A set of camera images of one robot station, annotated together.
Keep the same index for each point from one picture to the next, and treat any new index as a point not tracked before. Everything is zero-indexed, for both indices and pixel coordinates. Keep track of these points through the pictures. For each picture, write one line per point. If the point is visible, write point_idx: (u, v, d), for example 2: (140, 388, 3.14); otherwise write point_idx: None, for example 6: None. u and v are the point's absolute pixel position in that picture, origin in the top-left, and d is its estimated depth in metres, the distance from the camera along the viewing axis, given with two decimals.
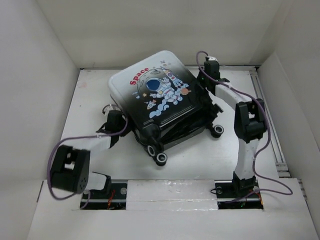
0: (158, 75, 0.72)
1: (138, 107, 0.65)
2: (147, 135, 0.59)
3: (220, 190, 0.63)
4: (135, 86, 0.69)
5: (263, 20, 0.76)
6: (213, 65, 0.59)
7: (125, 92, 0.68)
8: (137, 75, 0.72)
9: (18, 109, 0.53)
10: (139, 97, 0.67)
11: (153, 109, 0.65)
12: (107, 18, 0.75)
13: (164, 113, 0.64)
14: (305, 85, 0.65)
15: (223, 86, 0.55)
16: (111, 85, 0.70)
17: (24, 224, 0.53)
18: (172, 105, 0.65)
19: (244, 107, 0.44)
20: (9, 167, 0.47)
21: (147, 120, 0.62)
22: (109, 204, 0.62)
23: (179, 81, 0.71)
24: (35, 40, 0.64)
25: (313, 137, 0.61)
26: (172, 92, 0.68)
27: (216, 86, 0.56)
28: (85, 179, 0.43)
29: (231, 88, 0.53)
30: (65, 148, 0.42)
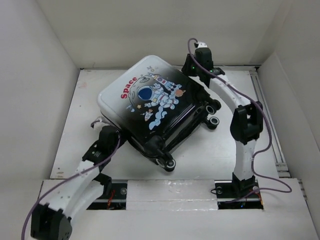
0: (146, 82, 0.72)
1: (136, 121, 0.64)
2: (153, 149, 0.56)
3: (220, 190, 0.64)
4: (126, 99, 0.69)
5: (262, 17, 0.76)
6: (205, 53, 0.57)
7: (117, 107, 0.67)
8: (126, 87, 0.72)
9: (18, 108, 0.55)
10: (134, 110, 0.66)
11: (151, 119, 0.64)
12: (107, 18, 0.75)
13: (164, 121, 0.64)
14: (307, 83, 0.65)
15: (219, 81, 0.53)
16: (102, 102, 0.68)
17: (24, 222, 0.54)
18: (170, 110, 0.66)
19: (243, 110, 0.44)
20: (8, 166, 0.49)
21: (148, 132, 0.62)
22: (109, 204, 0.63)
23: (171, 85, 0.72)
24: (35, 42, 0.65)
25: (313, 136, 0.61)
26: (166, 97, 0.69)
27: (212, 80, 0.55)
28: (67, 232, 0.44)
29: (228, 85, 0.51)
30: (40, 210, 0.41)
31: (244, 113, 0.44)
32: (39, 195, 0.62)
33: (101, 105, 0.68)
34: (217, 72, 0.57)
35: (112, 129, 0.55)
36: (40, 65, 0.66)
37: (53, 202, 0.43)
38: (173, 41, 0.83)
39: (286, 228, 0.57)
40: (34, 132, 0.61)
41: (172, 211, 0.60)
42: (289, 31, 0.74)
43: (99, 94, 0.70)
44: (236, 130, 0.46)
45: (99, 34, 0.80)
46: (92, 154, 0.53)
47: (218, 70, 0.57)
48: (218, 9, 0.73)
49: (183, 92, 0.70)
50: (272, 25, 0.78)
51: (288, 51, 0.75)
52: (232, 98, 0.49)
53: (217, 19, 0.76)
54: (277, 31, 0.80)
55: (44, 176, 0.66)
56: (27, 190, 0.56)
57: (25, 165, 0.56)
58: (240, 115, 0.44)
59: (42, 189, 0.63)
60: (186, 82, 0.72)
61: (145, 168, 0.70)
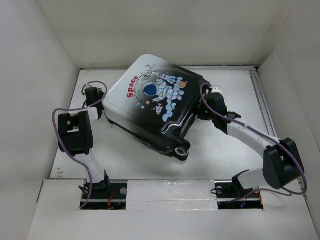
0: (149, 79, 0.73)
1: (148, 116, 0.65)
2: (172, 139, 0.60)
3: (220, 190, 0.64)
4: (133, 98, 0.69)
5: (262, 17, 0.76)
6: (219, 100, 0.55)
7: (125, 107, 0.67)
8: (129, 87, 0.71)
9: (18, 109, 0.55)
10: (144, 107, 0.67)
11: (163, 112, 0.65)
12: (107, 19, 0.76)
13: (176, 112, 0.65)
14: (307, 83, 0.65)
15: (237, 124, 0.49)
16: (109, 104, 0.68)
17: (25, 222, 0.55)
18: (178, 102, 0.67)
19: (274, 153, 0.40)
20: (9, 167, 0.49)
21: (163, 124, 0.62)
22: (109, 204, 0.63)
23: (173, 79, 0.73)
24: (35, 43, 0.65)
25: (313, 136, 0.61)
26: (171, 90, 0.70)
27: (230, 125, 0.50)
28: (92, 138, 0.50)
29: (248, 127, 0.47)
30: (66, 115, 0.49)
31: (275, 158, 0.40)
32: (39, 195, 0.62)
33: (110, 107, 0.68)
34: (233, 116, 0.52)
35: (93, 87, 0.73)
36: (40, 66, 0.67)
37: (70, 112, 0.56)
38: (172, 41, 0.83)
39: (286, 228, 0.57)
40: (34, 133, 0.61)
41: (172, 212, 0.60)
42: (289, 32, 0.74)
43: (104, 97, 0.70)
44: (273, 177, 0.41)
45: (99, 34, 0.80)
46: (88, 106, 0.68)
47: (234, 115, 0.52)
48: (217, 9, 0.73)
49: (186, 84, 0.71)
50: (272, 25, 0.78)
51: (288, 51, 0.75)
52: (257, 139, 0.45)
53: (217, 19, 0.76)
54: (277, 31, 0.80)
55: (44, 176, 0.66)
56: (27, 191, 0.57)
57: (26, 165, 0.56)
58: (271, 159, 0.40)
59: (42, 189, 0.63)
60: (187, 75, 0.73)
61: (145, 167, 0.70)
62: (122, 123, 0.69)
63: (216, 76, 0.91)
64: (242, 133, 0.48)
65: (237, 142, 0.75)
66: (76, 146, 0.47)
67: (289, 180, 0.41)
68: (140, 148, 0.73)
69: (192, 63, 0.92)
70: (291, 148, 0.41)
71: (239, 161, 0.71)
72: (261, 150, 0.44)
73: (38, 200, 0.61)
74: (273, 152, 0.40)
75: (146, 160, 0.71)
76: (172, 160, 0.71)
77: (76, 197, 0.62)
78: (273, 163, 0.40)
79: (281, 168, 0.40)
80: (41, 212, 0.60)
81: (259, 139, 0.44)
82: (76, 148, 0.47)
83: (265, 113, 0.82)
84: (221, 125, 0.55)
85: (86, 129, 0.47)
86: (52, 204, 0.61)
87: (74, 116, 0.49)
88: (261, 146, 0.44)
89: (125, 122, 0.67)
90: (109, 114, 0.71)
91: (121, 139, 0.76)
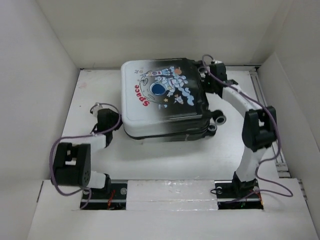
0: (149, 81, 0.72)
1: (178, 109, 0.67)
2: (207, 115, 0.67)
3: (220, 190, 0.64)
4: (151, 103, 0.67)
5: (262, 17, 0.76)
6: (220, 66, 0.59)
7: (149, 113, 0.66)
8: (138, 97, 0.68)
9: (18, 109, 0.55)
10: (167, 105, 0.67)
11: (185, 99, 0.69)
12: (107, 19, 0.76)
13: (194, 92, 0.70)
14: (307, 83, 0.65)
15: (231, 89, 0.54)
16: (136, 121, 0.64)
17: (25, 222, 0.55)
18: (188, 85, 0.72)
19: (255, 115, 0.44)
20: (8, 167, 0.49)
21: (194, 108, 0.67)
22: (109, 204, 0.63)
23: (166, 70, 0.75)
24: (35, 43, 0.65)
25: (313, 136, 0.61)
26: (174, 80, 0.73)
27: (224, 89, 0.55)
28: (87, 173, 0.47)
29: (240, 92, 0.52)
30: (66, 144, 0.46)
31: (256, 120, 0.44)
32: (39, 195, 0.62)
33: (138, 123, 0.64)
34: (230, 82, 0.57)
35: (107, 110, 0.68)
36: (40, 66, 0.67)
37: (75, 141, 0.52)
38: (172, 41, 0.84)
39: (286, 228, 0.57)
40: (34, 133, 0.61)
41: (172, 212, 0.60)
42: (289, 32, 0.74)
43: (126, 120, 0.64)
44: (248, 135, 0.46)
45: (99, 34, 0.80)
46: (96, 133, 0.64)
47: (231, 81, 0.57)
48: (217, 9, 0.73)
49: (180, 68, 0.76)
50: (272, 25, 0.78)
51: (288, 51, 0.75)
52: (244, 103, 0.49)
53: (217, 20, 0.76)
54: (277, 32, 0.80)
55: (45, 176, 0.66)
56: (27, 191, 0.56)
57: (26, 165, 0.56)
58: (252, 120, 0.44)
59: (42, 189, 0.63)
60: (176, 62, 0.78)
61: (145, 167, 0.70)
62: (156, 132, 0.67)
63: None
64: (234, 97, 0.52)
65: (237, 142, 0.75)
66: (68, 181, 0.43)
67: (263, 142, 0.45)
68: (140, 148, 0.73)
69: None
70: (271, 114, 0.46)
71: (239, 161, 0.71)
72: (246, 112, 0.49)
73: (38, 199, 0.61)
74: (254, 114, 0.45)
75: (146, 160, 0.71)
76: (172, 160, 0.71)
77: (76, 197, 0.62)
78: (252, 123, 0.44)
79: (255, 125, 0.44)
80: (41, 211, 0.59)
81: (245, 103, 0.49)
82: (66, 183, 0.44)
83: None
84: (219, 91, 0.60)
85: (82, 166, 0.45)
86: (52, 204, 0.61)
87: (74, 146, 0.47)
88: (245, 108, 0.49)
89: (159, 127, 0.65)
90: (136, 133, 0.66)
91: (121, 139, 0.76)
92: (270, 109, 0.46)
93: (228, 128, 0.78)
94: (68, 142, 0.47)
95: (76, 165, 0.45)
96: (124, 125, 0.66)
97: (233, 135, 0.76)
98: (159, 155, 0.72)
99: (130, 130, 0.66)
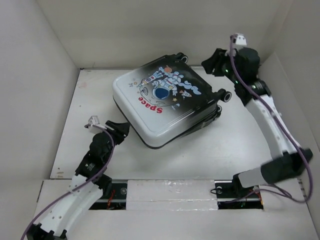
0: (149, 90, 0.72)
1: (191, 101, 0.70)
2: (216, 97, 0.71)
3: (220, 190, 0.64)
4: (164, 108, 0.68)
5: (262, 17, 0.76)
6: (253, 60, 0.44)
7: (167, 115, 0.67)
8: (149, 107, 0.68)
9: (18, 109, 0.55)
10: (179, 103, 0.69)
11: (190, 90, 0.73)
12: (107, 18, 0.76)
13: (193, 83, 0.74)
14: (307, 83, 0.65)
15: (264, 107, 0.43)
16: (162, 129, 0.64)
17: (25, 223, 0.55)
18: (184, 78, 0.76)
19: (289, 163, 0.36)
20: (8, 167, 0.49)
21: (203, 95, 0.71)
22: (109, 204, 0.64)
23: (157, 72, 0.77)
24: (35, 43, 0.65)
25: (313, 136, 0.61)
26: (171, 79, 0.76)
27: (253, 101, 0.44)
28: None
29: (275, 117, 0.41)
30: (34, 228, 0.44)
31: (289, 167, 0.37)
32: (39, 195, 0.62)
33: (164, 132, 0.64)
34: (261, 89, 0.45)
35: (103, 140, 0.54)
36: (40, 66, 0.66)
37: (46, 222, 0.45)
38: (173, 41, 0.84)
39: (286, 228, 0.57)
40: (34, 134, 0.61)
41: (172, 212, 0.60)
42: (289, 32, 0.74)
43: (152, 134, 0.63)
44: (270, 172, 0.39)
45: (99, 34, 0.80)
46: (85, 167, 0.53)
47: (262, 86, 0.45)
48: (217, 9, 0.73)
49: (170, 67, 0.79)
50: (272, 25, 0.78)
51: (288, 51, 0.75)
52: (277, 138, 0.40)
53: (217, 20, 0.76)
54: (277, 31, 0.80)
55: (44, 176, 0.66)
56: (27, 191, 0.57)
57: (25, 166, 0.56)
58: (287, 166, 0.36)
59: (42, 189, 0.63)
60: (162, 61, 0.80)
61: (145, 167, 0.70)
62: (178, 132, 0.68)
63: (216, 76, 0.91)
64: (263, 118, 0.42)
65: (237, 143, 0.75)
66: None
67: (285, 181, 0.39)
68: (140, 148, 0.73)
69: (192, 63, 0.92)
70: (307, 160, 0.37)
71: (239, 161, 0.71)
72: (274, 147, 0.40)
73: (38, 200, 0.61)
74: (288, 161, 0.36)
75: (146, 160, 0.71)
76: (172, 160, 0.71)
77: None
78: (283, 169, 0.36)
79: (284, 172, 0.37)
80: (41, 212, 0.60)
81: (279, 138, 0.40)
82: None
83: None
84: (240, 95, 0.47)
85: None
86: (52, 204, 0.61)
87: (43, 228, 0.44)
88: (277, 146, 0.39)
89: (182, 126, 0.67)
90: (161, 142, 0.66)
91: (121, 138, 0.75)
92: (306, 152, 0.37)
93: (228, 128, 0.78)
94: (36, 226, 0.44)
95: None
96: (149, 139, 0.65)
97: (233, 135, 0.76)
98: (158, 155, 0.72)
99: (156, 142, 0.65)
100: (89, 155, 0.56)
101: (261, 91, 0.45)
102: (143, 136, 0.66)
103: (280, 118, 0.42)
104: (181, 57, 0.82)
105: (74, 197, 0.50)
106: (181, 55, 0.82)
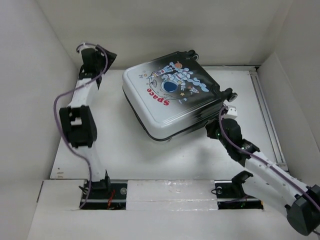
0: (158, 82, 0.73)
1: (199, 97, 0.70)
2: (222, 95, 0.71)
3: (220, 190, 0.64)
4: (171, 101, 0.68)
5: (262, 17, 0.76)
6: (235, 129, 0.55)
7: (173, 108, 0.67)
8: (156, 99, 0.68)
9: (18, 109, 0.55)
10: (186, 98, 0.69)
11: (199, 86, 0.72)
12: (107, 18, 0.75)
13: (202, 80, 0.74)
14: (307, 83, 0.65)
15: (258, 162, 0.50)
16: (166, 121, 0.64)
17: (25, 224, 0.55)
18: (194, 75, 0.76)
19: (304, 203, 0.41)
20: (8, 168, 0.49)
21: (212, 93, 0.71)
22: (109, 204, 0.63)
23: (168, 67, 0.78)
24: (35, 43, 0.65)
25: (313, 136, 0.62)
26: (181, 74, 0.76)
27: (248, 161, 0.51)
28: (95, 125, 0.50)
29: (271, 166, 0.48)
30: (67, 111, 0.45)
31: (304, 208, 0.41)
32: (39, 195, 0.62)
33: (167, 124, 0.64)
34: (249, 148, 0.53)
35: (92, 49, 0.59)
36: (40, 66, 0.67)
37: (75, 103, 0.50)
38: (173, 41, 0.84)
39: (286, 228, 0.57)
40: (34, 134, 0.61)
41: (172, 211, 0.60)
42: (289, 32, 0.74)
43: (156, 124, 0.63)
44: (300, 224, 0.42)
45: (99, 34, 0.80)
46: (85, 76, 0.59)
47: (250, 146, 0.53)
48: (217, 9, 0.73)
49: (181, 63, 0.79)
50: (272, 25, 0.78)
51: (288, 51, 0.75)
52: (282, 184, 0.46)
53: (217, 20, 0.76)
54: (277, 32, 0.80)
55: (45, 177, 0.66)
56: (27, 191, 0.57)
57: (25, 165, 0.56)
58: (301, 210, 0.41)
59: (42, 189, 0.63)
60: (173, 57, 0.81)
61: (145, 167, 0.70)
62: (181, 127, 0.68)
63: (216, 76, 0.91)
64: (263, 171, 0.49)
65: None
66: (81, 139, 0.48)
67: (315, 226, 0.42)
68: (140, 148, 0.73)
69: None
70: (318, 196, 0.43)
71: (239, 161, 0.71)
72: (286, 195, 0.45)
73: (38, 200, 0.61)
74: (301, 203, 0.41)
75: (146, 160, 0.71)
76: (172, 160, 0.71)
77: (76, 197, 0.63)
78: (303, 213, 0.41)
79: (308, 214, 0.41)
80: (41, 212, 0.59)
81: (285, 184, 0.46)
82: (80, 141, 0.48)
83: (265, 113, 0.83)
84: (234, 155, 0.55)
85: (88, 126, 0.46)
86: (52, 205, 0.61)
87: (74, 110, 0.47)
88: (288, 192, 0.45)
89: (187, 120, 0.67)
90: (163, 134, 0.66)
91: (121, 138, 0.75)
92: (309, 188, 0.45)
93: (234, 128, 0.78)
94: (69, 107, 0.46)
95: (83, 128, 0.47)
96: (154, 129, 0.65)
97: None
98: (159, 154, 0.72)
99: (160, 134, 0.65)
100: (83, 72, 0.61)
101: (251, 150, 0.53)
102: (148, 126, 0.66)
103: (276, 165, 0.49)
104: (193, 54, 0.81)
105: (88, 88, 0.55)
106: (193, 53, 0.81)
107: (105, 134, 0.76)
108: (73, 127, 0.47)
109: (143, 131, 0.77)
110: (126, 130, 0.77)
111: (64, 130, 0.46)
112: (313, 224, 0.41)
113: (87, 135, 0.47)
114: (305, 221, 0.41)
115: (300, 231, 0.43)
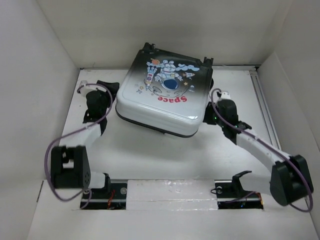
0: (159, 87, 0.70)
1: (198, 77, 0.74)
2: (208, 69, 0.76)
3: (220, 190, 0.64)
4: (186, 95, 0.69)
5: (262, 18, 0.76)
6: (231, 108, 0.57)
7: (192, 98, 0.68)
8: (174, 101, 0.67)
9: (18, 109, 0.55)
10: (192, 85, 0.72)
11: (188, 69, 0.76)
12: (107, 18, 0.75)
13: (187, 63, 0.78)
14: (307, 83, 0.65)
15: (247, 136, 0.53)
16: (198, 115, 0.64)
17: (25, 224, 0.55)
18: (176, 63, 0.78)
19: (283, 168, 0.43)
20: (8, 168, 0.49)
21: (203, 70, 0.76)
22: (109, 204, 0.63)
23: (150, 68, 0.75)
24: (35, 43, 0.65)
25: (313, 136, 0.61)
26: (167, 69, 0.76)
27: (239, 136, 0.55)
28: (88, 173, 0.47)
29: (258, 139, 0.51)
30: (60, 148, 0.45)
31: (282, 173, 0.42)
32: (39, 195, 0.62)
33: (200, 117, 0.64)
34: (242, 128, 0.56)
35: (96, 95, 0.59)
36: (40, 66, 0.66)
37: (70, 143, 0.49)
38: (172, 41, 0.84)
39: (286, 228, 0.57)
40: (35, 134, 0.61)
41: (172, 212, 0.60)
42: (289, 32, 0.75)
43: (193, 121, 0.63)
44: (279, 192, 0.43)
45: (100, 34, 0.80)
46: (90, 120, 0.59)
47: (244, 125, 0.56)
48: (217, 9, 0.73)
49: (156, 59, 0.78)
50: (272, 25, 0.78)
51: (288, 51, 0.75)
52: (266, 153, 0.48)
53: (217, 20, 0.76)
54: (277, 32, 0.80)
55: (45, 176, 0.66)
56: (27, 191, 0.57)
57: (25, 165, 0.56)
58: (279, 174, 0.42)
59: (42, 189, 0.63)
60: (163, 56, 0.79)
61: (145, 167, 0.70)
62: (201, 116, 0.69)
63: (216, 76, 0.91)
64: (251, 144, 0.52)
65: None
66: (69, 184, 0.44)
67: (297, 198, 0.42)
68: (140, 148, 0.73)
69: None
70: (301, 165, 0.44)
71: (240, 161, 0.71)
72: (269, 161, 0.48)
73: (38, 200, 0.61)
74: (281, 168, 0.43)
75: (146, 161, 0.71)
76: (172, 160, 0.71)
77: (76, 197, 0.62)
78: (280, 178, 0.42)
79: (288, 182, 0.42)
80: (41, 212, 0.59)
81: (268, 152, 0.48)
82: (67, 187, 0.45)
83: (265, 113, 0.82)
84: (227, 132, 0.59)
85: (80, 170, 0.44)
86: (52, 205, 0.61)
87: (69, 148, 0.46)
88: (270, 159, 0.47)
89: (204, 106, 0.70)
90: (197, 127, 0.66)
91: (121, 138, 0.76)
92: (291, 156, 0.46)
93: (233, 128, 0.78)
94: (62, 146, 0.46)
95: (74, 171, 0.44)
96: (190, 129, 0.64)
97: None
98: (159, 155, 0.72)
99: (195, 129, 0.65)
100: (87, 115, 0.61)
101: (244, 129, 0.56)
102: (181, 127, 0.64)
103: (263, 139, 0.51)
104: (152, 46, 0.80)
105: (89, 132, 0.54)
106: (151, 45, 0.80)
107: (105, 134, 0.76)
108: (63, 170, 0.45)
109: (143, 131, 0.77)
110: (126, 131, 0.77)
111: (52, 172, 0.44)
112: (293, 193, 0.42)
113: (77, 181, 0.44)
114: (283, 188, 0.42)
115: (281, 203, 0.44)
